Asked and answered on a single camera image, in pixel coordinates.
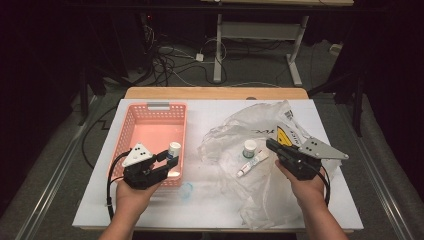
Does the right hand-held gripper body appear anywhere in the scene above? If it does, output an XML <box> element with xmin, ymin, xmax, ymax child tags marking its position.
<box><xmin>277</xmin><ymin>136</ymin><xmax>349</xmax><ymax>181</ymax></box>

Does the tangle of floor cables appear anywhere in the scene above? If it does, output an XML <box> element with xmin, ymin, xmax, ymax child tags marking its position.
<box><xmin>143</xmin><ymin>26</ymin><xmax>228</xmax><ymax>88</ymax></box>

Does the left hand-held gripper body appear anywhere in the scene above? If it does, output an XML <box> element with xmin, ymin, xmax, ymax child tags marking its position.
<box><xmin>121</xmin><ymin>143</ymin><xmax>168</xmax><ymax>190</ymax></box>

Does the person's left hand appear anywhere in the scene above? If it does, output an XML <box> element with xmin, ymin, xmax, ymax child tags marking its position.
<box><xmin>114</xmin><ymin>179</ymin><xmax>163</xmax><ymax>214</ymax></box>

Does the hand-held gripper cable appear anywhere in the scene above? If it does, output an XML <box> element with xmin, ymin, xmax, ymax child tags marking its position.
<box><xmin>318</xmin><ymin>166</ymin><xmax>331</xmax><ymax>206</ymax></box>
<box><xmin>106</xmin><ymin>151</ymin><xmax>131</xmax><ymax>221</ymax></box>

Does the clear bluish plastic cup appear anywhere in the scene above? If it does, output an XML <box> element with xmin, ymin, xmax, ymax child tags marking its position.
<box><xmin>179</xmin><ymin>182</ymin><xmax>194</xmax><ymax>201</ymax></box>

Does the white metal desk frame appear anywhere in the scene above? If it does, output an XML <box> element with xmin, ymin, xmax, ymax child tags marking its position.
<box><xmin>213</xmin><ymin>13</ymin><xmax>309</xmax><ymax>87</ymax></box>

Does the small white-capped jar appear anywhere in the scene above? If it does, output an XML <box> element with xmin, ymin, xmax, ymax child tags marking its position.
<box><xmin>242</xmin><ymin>139</ymin><xmax>258</xmax><ymax>159</ymax></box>

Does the left hand-held gripper cable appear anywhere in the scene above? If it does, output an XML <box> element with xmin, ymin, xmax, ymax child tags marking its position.
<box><xmin>106</xmin><ymin>151</ymin><xmax>131</xmax><ymax>221</ymax></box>

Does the metal floor rail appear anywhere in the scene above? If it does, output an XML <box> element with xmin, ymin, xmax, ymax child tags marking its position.
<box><xmin>333</xmin><ymin>99</ymin><xmax>414</xmax><ymax>240</ymax></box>
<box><xmin>18</xmin><ymin>96</ymin><xmax>101</xmax><ymax>240</ymax></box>

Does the white ointment tube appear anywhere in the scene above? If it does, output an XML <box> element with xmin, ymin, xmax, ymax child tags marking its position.
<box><xmin>236</xmin><ymin>149</ymin><xmax>269</xmax><ymax>178</ymax></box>

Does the person's right hand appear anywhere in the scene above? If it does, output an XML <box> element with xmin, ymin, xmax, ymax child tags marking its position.
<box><xmin>274</xmin><ymin>159</ymin><xmax>326</xmax><ymax>209</ymax></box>

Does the white bottle with blue label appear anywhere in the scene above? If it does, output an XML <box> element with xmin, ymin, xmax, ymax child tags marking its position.
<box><xmin>167</xmin><ymin>141</ymin><xmax>182</xmax><ymax>161</ymax></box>

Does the pink plastic basket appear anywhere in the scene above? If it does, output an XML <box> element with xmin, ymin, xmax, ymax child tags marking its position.
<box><xmin>106</xmin><ymin>101</ymin><xmax>188</xmax><ymax>188</ymax></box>

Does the right hand-held gripper cable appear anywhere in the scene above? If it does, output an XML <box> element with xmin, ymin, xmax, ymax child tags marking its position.
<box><xmin>318</xmin><ymin>166</ymin><xmax>331</xmax><ymax>206</ymax></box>

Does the white table board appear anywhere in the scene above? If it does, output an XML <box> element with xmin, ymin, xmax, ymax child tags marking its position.
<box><xmin>72</xmin><ymin>98</ymin><xmax>364</xmax><ymax>231</ymax></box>

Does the black floor cable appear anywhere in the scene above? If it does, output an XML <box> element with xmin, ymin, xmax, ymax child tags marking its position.
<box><xmin>81</xmin><ymin>105</ymin><xmax>118</xmax><ymax>169</ymax></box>

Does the black stand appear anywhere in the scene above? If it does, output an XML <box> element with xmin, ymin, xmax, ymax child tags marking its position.
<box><xmin>308</xmin><ymin>71</ymin><xmax>364</xmax><ymax>138</ymax></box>
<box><xmin>78</xmin><ymin>66</ymin><xmax>108</xmax><ymax>126</ymax></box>

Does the clear smiley plastic bag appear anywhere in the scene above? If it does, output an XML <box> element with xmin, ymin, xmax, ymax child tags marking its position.
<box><xmin>198</xmin><ymin>99</ymin><xmax>344</xmax><ymax>230</ymax></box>

